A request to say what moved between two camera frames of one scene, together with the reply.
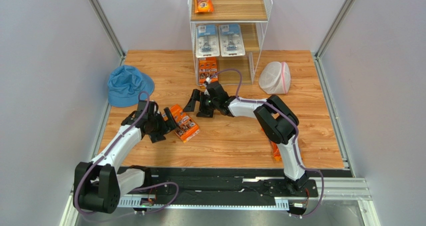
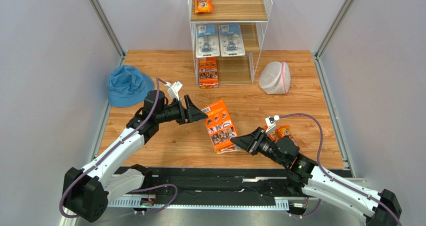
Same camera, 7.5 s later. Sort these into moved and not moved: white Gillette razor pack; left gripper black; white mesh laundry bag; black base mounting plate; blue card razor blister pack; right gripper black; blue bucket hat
Moved: right gripper black; left gripper black
Not moved: blue card razor blister pack; white Gillette razor pack; blue bucket hat; black base mounting plate; white mesh laundry bag
